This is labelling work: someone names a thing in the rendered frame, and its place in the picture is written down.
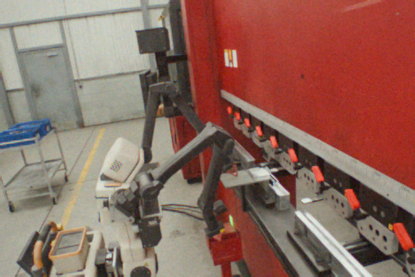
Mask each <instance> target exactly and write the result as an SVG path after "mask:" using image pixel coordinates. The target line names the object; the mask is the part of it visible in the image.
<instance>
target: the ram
mask: <svg viewBox="0 0 415 277"><path fill-rule="evenodd" d="M212 12H213V19H214V26H215V34H216V47H217V61H218V69H219V76H220V89H222V90H224V91H225V92H228V93H229V94H230V95H232V96H236V97H237V98H239V99H241V100H242V101H245V102H247V103H248V104H251V105H253V106H254V107H256V108H259V109H261V110H263V111H264V112H265V113H269V114H271V115H272V116H273V117H275V118H277V119H279V120H281V121H284V122H286V123H287V124H289V125H291V126H294V127H295V128H296V129H298V130H300V131H303V132H305V133H306V134H308V135H310V136H311V137H315V138H316V139H318V140H319V141H321V142H322V143H326V144H327V145H328V146H330V147H334V148H335V149H336V150H338V151H340V152H343V153H345V154H346V155H347V156H349V157H352V158H354V159H355V160H357V161H360V162H362V163H363V164H364V165H368V166H369V167H371V168H372V169H374V170H376V171H378V172H379V173H382V174H384V175H385V176H387V177H390V178H391V179H393V180H394V181H397V182H399V183H400V184H401V185H404V186H406V187H407V188H410V189H411V190H413V191H415V0H212ZM224 49H227V50H228V56H229V49H230V50H231V58H232V60H229V62H232V67H230V64H229V66H226V65H225V51H224ZM233 49H236V56H237V68H235V67H234V65H233ZM221 96H222V97H224V98H225V99H226V100H228V101H230V102H232V103H233V104H235V105H236V106H237V107H240V108H242V109H243V110H245V111H247V112H248V113H250V114H252V115H254V117H257V118H258V119H259V120H261V121H263V122H265V123H266V124H267V125H269V126H271V127H273V128H274V129H276V130H277V131H280V132H281V133H282V134H284V135H286V136H287V137H290V138H291V139H292V140H294V141H295V142H296V143H300V144H301V145H302V146H303V147H305V148H307V149H309V150H310V151H312V152H313V153H315V154H317V155H318V156H320V157H321V158H324V159H325V160H327V162H329V163H332V164H334V165H335V166H336V167H337V168H339V169H341V170H343V172H346V173H347V174H349V175H350V176H353V177H354V178H356V179H357V180H359V181H360V182H362V183H363V184H366V185H367V186H369V187H370V188H372V189H373V190H374V191H376V192H378V193H380V194H381V195H383V196H384V197H385V198H388V199H390V200H391V201H392V202H394V203H396V205H400V207H402V208H404V209H405V210H406V211H409V212H410V213H411V214H413V215H415V204H414V203H411V202H410V201H409V200H406V198H404V197H401V196H400V195H398V194H396V193H395V192H393V191H392V190H390V189H388V188H386V187H385V186H383V185H380V183H377V182H376V181H374V180H373V179H370V178H369V177H368V176H366V175H364V174H362V173H360V172H359V171H357V170H355V169H354V168H352V167H349V166H348V165H347V164H345V163H343V162H341V161H339V160H338V159H337V158H336V157H332V156H331V155H329V154H327V153H326V152H324V151H322V150H321V149H319V148H318V147H315V146H314V145H312V144H310V143H308V142H306V141H305V140H304V139H302V138H300V137H298V136H296V135H295V134H293V133H291V132H290V131H287V130H286V129H284V128H282V127H281V126H278V125H276V123H274V122H272V121H270V120H268V119H266V118H265V117H263V116H261V115H259V114H258V113H255V112H254V111H253V110H251V109H248V108H247V107H245V106H243V105H242V104H240V103H238V102H237V101H235V100H232V99H230V98H229V97H228V96H224V94H222V93H221Z"/></svg>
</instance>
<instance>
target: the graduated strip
mask: <svg viewBox="0 0 415 277"><path fill-rule="evenodd" d="M221 93H222V94H224V96H228V97H229V98H230V99H232V100H235V101H237V102H238V103H240V104H242V105H243V106H245V107H247V108H248V109H251V110H253V111H254V112H255V113H258V114H259V115H261V116H263V117H265V118H266V119H268V120H270V121H272V122H274V123H276V125H278V126H281V127H282V128H284V129H286V130H287V131H290V132H291V133H293V134H295V135H296V136H298V137H300V138H301V139H304V140H305V141H306V142H308V143H310V144H312V145H314V146H315V147H318V148H319V149H321V150H322V151H324V152H326V153H327V154H329V155H331V156H332V157H336V158H337V159H338V160H339V161H341V162H343V163H345V164H347V165H348V166H349V167H352V168H354V169H355V170H357V171H359V172H360V173H362V174H364V175H366V176H368V177H369V178H370V179H373V180H374V181H376V182H377V183H380V185H383V186H385V187H386V188H388V189H390V190H392V191H393V192H395V193H396V194H398V195H400V196H401V197H404V198H406V200H409V201H410V202H411V203H414V204H415V191H413V190H411V189H410V188H407V187H406V186H404V185H401V184H400V183H399V182H397V181H394V180H393V179H391V178H390V177H387V176H385V175H384V174H382V173H379V172H378V171H376V170H374V169H372V168H371V167H369V166H368V165H364V164H363V163H362V162H360V161H357V160H355V159H354V158H352V157H349V156H347V155H346V154H345V153H343V152H340V151H338V150H336V149H335V148H334V147H330V146H328V145H327V144H326V143H322V142H321V141H319V140H318V139H316V138H315V137H311V136H310V135H308V134H306V133H305V132H303V131H300V130H298V129H296V128H295V127H294V126H291V125H289V124H287V123H286V122H284V121H281V120H279V119H277V118H275V117H273V116H272V115H271V114H269V113H265V112H264V111H263V110H261V109H259V108H256V107H254V106H253V105H251V104H248V103H247V102H245V101H242V100H241V99H239V98H237V97H236V96H232V95H230V94H229V93H228V92H225V91H224V90H222V89H221Z"/></svg>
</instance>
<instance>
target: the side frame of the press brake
mask: <svg viewBox="0 0 415 277"><path fill-rule="evenodd" d="M180 5H181V10H182V21H183V26H184V37H185V43H186V53H187V59H188V65H189V66H188V71H189V76H190V87H191V93H192V99H193V105H194V112H195V113H196V114H197V116H198V117H199V119H200V120H201V121H202V122H203V124H204V125H206V124H207V123H208V122H211V123H212V124H214V125H218V126H219V127H221V128H223V129H224V130H225V131H227V132H228V133H229V134H230V136H231V137H233V138H234V139H236V140H237V142H238V143H240V144H241V145H242V147H243V148H244V149H246V150H247V151H248V153H249V154H250V155H252V156H253V157H254V159H255V161H254V164H260V163H264V162H268V161H267V160H265V158H264V157H263V155H262V154H261V147H259V146H258V145H257V144H256V143H254V141H253V139H252V137H251V138H248V137H247V136H246V135H244V134H243V132H242V130H239V129H238V128H237V127H236V126H235V125H234V119H233V118H231V119H230V114H229V111H228V109H227V108H228V107H230V108H231V111H232V116H233V115H234V114H233V103H232V102H230V101H228V100H226V99H225V98H224V97H222V96H221V90H220V76H219V69H218V61H217V47H216V34H215V26H214V19H213V12H212V0H181V3H180ZM199 161H200V167H201V173H202V178H203V186H204V185H205V181H206V176H207V173H208V169H209V166H210V163H211V161H212V148H210V147H207V148H206V149H205V150H203V151H202V152H201V153H199ZM276 179H277V180H278V182H279V183H280V185H281V186H282V187H284V188H285V190H286V191H287V192H289V199H290V203H291V204H292V205H293V207H295V208H296V209H297V197H296V177H295V176H294V175H290V176H286V177H276ZM213 214H214V212H213ZM214 216H215V217H216V220H217V221H222V222H223V223H226V221H225V218H224V216H223V214H221V215H219V216H217V215H215V214H214Z"/></svg>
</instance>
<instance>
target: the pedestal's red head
mask: <svg viewBox="0 0 415 277"><path fill-rule="evenodd" d="M229 215H230V216H231V214H230V213H229ZM231 217H232V216H231ZM232 219H233V222H234V223H235V225H236V226H237V224H236V222H235V221H234V218H233V217H232ZM223 225H224V226H225V230H224V231H223V232H222V234H221V241H218V240H217V239H215V238H214V237H211V238H208V237H207V236H206V245H207V248H208V250H209V253H210V254H211V257H212V262H213V264H214V266H219V265H223V264H226V263H229V262H234V261H241V260H242V255H243V252H242V237H241V234H240V233H241V231H240V230H239V227H238V226H237V228H238V230H239V237H237V233H236V232H235V231H234V229H233V225H232V224H231V223H230V222H228V223H223ZM236 231H237V229H236Z"/></svg>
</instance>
